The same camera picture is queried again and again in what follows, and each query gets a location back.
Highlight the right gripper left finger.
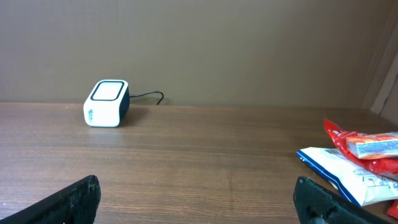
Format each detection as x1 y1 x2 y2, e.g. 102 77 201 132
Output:
1 175 101 224

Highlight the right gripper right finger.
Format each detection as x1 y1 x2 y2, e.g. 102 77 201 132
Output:
293 176 388 224

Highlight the cream snack pouch blue seal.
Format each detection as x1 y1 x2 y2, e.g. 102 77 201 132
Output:
297 147 397 207

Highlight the red candy bar wrapper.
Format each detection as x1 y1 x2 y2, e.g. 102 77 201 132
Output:
386 200 398 219

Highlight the red snack bag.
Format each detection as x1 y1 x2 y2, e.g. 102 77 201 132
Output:
323 119 397 179

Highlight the orange tissue pack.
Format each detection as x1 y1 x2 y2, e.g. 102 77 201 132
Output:
346 132 397 159

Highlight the white barcode scanner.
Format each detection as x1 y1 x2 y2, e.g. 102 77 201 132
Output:
83 80 130 128

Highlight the black scanner cable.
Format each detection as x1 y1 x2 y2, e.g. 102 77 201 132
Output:
129 90 165 106

